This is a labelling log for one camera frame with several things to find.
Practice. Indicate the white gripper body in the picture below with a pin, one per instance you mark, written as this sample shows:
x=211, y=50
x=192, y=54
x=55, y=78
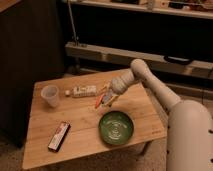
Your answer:
x=120, y=84

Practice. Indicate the white ceramic cup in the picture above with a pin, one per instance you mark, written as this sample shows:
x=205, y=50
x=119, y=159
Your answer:
x=50, y=94

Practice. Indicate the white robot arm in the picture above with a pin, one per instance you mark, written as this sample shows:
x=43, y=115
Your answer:
x=190, y=124

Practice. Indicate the green ceramic bowl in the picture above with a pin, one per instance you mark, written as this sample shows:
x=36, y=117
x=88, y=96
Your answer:
x=116, y=128

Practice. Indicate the blue sponge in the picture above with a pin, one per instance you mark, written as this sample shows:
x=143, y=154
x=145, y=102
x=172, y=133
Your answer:
x=107, y=98

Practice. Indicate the orange carrot toy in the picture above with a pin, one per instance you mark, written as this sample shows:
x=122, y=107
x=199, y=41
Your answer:
x=99, y=101

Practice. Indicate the wooden table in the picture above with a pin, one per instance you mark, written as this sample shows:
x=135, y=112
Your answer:
x=83, y=139

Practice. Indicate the dark wooden cabinet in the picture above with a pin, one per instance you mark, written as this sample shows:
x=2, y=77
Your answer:
x=31, y=50

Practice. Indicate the metal shelf rack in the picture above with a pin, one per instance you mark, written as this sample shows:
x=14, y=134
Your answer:
x=116, y=32

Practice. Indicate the black handle on shelf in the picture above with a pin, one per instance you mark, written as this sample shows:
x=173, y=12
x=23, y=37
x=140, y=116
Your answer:
x=178, y=60

